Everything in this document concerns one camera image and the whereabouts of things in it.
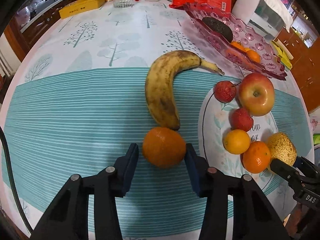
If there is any small yellow-orange citrus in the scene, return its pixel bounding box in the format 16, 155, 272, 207
222, 129, 251, 154

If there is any small tangerine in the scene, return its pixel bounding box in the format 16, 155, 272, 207
142, 127, 186, 168
246, 49, 260, 63

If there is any medium tangerine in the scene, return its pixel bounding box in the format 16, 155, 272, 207
242, 141, 271, 174

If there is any spotted yellow banana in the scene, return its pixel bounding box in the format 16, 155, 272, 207
145, 50, 225, 131

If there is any pink glass fruit bowl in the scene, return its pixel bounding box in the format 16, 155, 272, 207
183, 3, 287, 80

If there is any yellow sponge pack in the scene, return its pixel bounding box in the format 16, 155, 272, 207
270, 39, 293, 70

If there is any dark avocado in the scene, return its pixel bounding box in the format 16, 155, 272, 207
202, 17, 233, 43

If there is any teal striped table runner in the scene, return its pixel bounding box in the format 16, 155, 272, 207
1, 67, 315, 239

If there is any orange tangerine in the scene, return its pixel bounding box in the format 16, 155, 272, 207
230, 41, 246, 52

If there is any yellow speckled pear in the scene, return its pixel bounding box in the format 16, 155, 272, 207
266, 132, 297, 166

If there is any yellow flat box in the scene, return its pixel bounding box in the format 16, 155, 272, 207
59, 0, 105, 19

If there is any small tangerine in bowl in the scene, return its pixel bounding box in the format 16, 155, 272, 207
246, 49, 260, 63

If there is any white countertop appliance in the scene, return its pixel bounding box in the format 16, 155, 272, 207
232, 0, 285, 40

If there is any white cloth on appliance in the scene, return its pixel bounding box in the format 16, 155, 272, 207
264, 0, 293, 33

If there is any white tree-print tablecloth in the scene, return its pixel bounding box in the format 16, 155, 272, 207
1, 0, 314, 161

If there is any brown wooden cabinet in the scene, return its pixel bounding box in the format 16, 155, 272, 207
277, 28, 320, 113

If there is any red strawberry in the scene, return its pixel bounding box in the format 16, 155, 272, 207
214, 81, 236, 103
230, 108, 254, 132

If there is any round white printed plate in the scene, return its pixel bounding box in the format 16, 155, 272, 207
198, 89, 283, 195

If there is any red yellow apple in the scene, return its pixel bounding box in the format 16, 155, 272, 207
238, 73, 274, 116

